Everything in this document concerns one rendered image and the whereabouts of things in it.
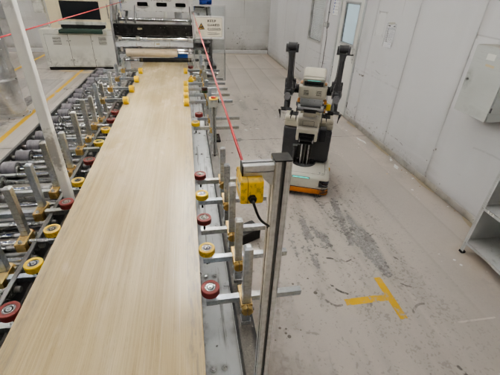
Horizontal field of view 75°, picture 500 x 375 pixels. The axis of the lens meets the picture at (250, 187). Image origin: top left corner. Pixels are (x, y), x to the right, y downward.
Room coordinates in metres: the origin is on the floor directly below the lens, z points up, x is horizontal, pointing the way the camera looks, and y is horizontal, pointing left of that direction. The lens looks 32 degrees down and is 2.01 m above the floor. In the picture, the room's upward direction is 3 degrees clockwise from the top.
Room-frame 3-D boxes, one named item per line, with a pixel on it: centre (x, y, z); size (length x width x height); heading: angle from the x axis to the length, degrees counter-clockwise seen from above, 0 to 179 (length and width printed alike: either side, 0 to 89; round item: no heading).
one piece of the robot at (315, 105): (3.15, -0.56, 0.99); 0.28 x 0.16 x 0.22; 79
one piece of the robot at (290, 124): (3.52, -0.63, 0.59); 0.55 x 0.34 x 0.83; 79
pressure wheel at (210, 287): (0.96, 0.15, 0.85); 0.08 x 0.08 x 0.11
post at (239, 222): (1.19, 0.04, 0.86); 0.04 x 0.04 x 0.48; 11
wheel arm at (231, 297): (1.00, -0.04, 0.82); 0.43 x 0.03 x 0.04; 101
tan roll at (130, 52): (5.60, 1.48, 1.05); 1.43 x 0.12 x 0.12; 101
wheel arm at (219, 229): (1.49, 0.06, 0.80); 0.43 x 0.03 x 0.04; 101
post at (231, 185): (1.44, 0.09, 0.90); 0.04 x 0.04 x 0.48; 11
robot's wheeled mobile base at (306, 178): (3.43, -0.62, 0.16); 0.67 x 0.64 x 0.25; 169
